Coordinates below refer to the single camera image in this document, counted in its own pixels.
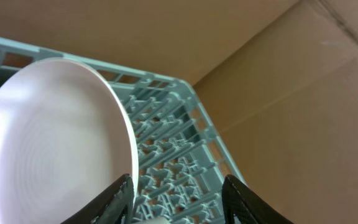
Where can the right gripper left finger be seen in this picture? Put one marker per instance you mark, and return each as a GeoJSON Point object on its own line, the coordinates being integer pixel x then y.
{"type": "Point", "coordinates": [114, 205]}

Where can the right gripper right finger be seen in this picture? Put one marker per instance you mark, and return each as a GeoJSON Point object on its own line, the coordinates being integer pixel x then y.
{"type": "Point", "coordinates": [240, 201]}

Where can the white cup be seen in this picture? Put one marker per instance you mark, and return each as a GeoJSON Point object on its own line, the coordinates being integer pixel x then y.
{"type": "Point", "coordinates": [157, 220]}

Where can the white round plate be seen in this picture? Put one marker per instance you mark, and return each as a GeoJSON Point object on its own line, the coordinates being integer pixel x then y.
{"type": "Point", "coordinates": [64, 138]}

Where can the grey plastic dishwasher rack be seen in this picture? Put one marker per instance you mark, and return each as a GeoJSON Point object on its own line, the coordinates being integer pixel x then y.
{"type": "Point", "coordinates": [182, 158]}

